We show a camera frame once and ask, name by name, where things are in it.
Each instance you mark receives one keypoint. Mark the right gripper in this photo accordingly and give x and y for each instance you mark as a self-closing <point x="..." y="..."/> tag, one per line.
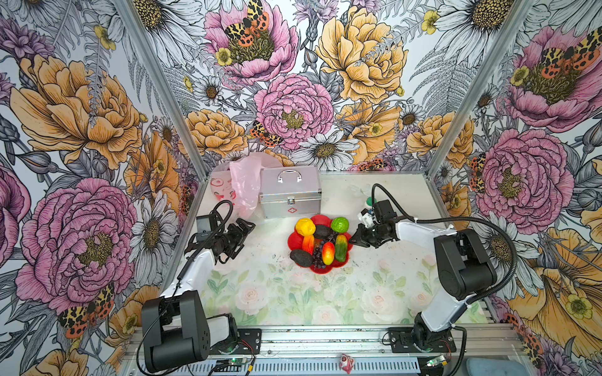
<point x="360" y="237"/>

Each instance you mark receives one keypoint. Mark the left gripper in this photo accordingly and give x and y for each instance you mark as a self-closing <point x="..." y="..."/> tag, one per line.
<point x="239" y="238"/>

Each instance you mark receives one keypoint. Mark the red yellow mango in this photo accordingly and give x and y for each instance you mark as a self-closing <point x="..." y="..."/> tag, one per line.
<point x="328" y="253"/>

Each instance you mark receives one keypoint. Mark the red flower-shaped plate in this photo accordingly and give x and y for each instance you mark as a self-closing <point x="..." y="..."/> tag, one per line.
<point x="295" y="242"/>

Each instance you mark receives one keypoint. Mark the pink plastic bag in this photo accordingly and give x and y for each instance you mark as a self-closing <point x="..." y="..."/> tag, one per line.
<point x="239" y="181"/>

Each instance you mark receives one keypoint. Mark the dark avocado bottom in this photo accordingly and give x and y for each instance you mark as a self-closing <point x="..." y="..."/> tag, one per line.
<point x="301" y="258"/>

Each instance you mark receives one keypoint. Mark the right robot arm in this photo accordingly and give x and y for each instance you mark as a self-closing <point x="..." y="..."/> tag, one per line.
<point x="464" y="270"/>

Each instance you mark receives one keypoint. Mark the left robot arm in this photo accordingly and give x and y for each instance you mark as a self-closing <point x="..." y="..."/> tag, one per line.
<point x="176" y="330"/>

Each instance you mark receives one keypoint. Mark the green red mango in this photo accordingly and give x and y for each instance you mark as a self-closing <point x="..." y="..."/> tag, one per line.
<point x="341" y="248"/>

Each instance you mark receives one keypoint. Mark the green lime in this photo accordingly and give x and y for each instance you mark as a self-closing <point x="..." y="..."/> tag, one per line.
<point x="340" y="225"/>

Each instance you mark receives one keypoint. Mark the dark grape bunch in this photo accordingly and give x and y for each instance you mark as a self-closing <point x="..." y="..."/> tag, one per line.
<point x="317" y="260"/>

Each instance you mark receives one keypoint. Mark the orange carrot-like fruit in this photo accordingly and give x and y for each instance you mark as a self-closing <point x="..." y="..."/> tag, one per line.
<point x="308" y="244"/>

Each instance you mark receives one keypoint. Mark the silver metal case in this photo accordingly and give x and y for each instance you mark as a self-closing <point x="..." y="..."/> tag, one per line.
<point x="290" y="191"/>

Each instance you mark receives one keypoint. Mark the yellow lemon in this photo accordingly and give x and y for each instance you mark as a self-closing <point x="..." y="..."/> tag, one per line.
<point x="305" y="227"/>

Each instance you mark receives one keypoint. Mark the pink small toy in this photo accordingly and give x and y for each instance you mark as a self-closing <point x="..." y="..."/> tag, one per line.
<point x="347" y="363"/>

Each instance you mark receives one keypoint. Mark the green circuit board left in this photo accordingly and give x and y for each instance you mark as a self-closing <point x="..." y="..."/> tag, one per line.
<point x="234" y="362"/>

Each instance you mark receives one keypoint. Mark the green circuit board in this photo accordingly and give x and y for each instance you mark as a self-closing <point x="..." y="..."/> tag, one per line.
<point x="234" y="362"/>
<point x="437" y="361"/>

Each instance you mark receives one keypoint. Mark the white vented strip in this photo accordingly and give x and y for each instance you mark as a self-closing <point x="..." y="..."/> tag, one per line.
<point x="331" y="366"/>

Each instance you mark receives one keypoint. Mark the green circuit board right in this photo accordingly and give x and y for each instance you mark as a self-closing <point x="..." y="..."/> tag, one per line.
<point x="437" y="361"/>

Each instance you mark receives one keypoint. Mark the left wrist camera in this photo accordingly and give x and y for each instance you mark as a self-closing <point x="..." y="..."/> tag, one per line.
<point x="206" y="224"/>

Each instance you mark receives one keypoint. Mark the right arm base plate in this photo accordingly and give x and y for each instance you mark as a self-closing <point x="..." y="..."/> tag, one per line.
<point x="419" y="340"/>

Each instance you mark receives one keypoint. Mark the aluminium front rail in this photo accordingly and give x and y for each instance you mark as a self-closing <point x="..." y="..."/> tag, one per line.
<point x="483" y="340"/>

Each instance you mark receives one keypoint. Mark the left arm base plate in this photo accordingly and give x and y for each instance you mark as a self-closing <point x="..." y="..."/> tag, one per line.
<point x="246" y="342"/>

